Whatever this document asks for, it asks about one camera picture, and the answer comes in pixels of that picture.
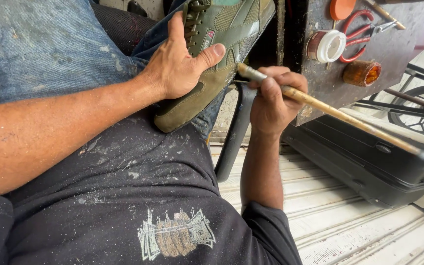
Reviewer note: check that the person's left hand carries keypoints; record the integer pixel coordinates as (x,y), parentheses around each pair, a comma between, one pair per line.
(171,70)

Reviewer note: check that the orange round lid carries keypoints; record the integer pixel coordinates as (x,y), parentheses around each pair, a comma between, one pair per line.
(342,8)

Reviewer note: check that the dark stained wooden workbench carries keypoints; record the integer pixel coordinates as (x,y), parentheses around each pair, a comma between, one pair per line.
(403,55)

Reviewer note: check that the thin wooden stick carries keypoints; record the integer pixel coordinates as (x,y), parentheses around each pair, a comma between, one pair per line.
(385,14)

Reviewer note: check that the person's right hand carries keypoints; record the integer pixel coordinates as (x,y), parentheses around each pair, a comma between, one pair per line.
(269,108)

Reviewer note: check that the brown jar with orange glue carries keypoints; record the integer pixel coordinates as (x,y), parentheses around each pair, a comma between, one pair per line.
(361,73)

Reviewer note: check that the black hard case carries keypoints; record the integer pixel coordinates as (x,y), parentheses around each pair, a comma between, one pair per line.
(363,162)

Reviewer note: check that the brown metal rod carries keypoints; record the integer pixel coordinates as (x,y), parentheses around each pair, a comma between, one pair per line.
(410,98)

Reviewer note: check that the stained blue jeans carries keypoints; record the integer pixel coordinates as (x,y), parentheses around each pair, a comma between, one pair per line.
(42,48)

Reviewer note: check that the black bicycle wheel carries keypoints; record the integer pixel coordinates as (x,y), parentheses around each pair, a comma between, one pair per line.
(418,123)

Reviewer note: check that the black printed shirt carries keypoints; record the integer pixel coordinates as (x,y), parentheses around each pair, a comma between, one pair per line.
(123,191)

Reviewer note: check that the black curved metal tube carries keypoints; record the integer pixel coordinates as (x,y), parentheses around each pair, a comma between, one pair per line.
(234,136)

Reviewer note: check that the black mesh seat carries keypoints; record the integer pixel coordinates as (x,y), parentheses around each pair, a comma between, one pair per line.
(122,25)

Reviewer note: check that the olive green sneaker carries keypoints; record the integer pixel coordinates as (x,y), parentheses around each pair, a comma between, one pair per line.
(226,33)

